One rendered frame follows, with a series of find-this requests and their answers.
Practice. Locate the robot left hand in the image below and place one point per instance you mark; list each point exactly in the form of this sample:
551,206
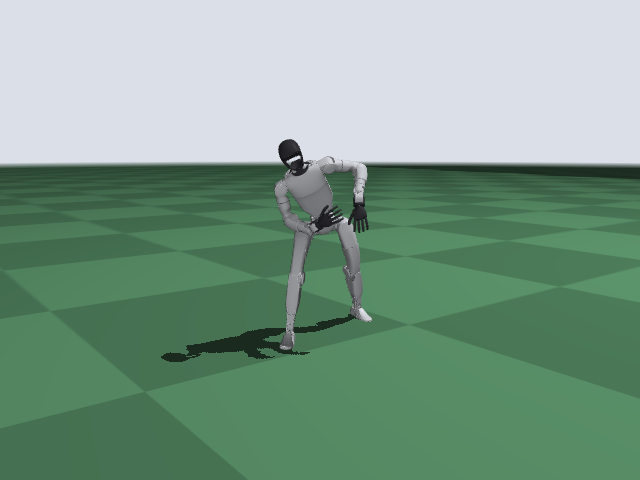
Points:
359,214

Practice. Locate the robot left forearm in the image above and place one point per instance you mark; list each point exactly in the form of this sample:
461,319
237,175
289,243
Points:
359,182

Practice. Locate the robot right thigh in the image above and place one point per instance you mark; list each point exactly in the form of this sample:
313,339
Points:
301,245

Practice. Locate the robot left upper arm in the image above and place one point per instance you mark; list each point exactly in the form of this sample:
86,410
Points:
328,165

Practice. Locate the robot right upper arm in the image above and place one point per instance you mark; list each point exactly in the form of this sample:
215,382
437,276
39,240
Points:
283,202

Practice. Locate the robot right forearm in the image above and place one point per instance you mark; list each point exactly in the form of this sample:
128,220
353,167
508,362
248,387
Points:
300,226

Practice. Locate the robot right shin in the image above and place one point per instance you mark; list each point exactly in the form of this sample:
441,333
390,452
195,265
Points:
292,301

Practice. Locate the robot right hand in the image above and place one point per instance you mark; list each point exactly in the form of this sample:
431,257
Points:
326,220

